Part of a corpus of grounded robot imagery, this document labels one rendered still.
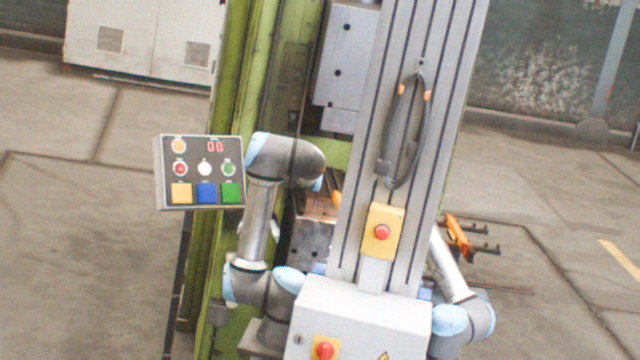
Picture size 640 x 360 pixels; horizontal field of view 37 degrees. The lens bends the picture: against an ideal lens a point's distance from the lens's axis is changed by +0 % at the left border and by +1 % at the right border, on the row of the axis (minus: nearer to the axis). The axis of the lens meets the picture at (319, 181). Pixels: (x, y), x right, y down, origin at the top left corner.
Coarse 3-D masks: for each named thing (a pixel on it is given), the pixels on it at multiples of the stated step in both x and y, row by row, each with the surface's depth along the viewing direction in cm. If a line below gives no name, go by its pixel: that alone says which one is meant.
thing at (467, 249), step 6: (450, 216) 392; (450, 222) 385; (456, 222) 386; (450, 228) 383; (456, 228) 379; (456, 234) 374; (462, 234) 374; (462, 240) 367; (462, 246) 361; (468, 246) 359; (462, 252) 362; (468, 252) 358; (474, 252) 354; (468, 258) 357
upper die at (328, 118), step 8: (328, 104) 381; (320, 112) 385; (328, 112) 377; (336, 112) 377; (344, 112) 377; (352, 112) 378; (320, 120) 381; (328, 120) 378; (336, 120) 378; (344, 120) 378; (352, 120) 379; (320, 128) 379; (328, 128) 379; (336, 128) 379; (344, 128) 380; (352, 128) 380
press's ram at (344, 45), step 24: (336, 0) 372; (336, 24) 366; (360, 24) 367; (336, 48) 369; (360, 48) 370; (312, 72) 389; (336, 72) 372; (360, 72) 373; (312, 96) 377; (336, 96) 375; (360, 96) 376
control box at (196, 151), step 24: (168, 144) 357; (192, 144) 362; (216, 144) 367; (240, 144) 373; (168, 168) 356; (192, 168) 361; (216, 168) 366; (240, 168) 372; (168, 192) 354; (192, 192) 359; (216, 192) 364; (240, 192) 370
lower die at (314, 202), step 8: (336, 168) 429; (336, 176) 418; (344, 176) 421; (328, 184) 403; (304, 192) 396; (312, 192) 395; (320, 192) 394; (328, 192) 396; (304, 200) 392; (312, 200) 388; (320, 200) 389; (328, 200) 389; (304, 208) 389; (312, 208) 389; (320, 208) 390; (328, 208) 390; (336, 208) 390; (336, 216) 391
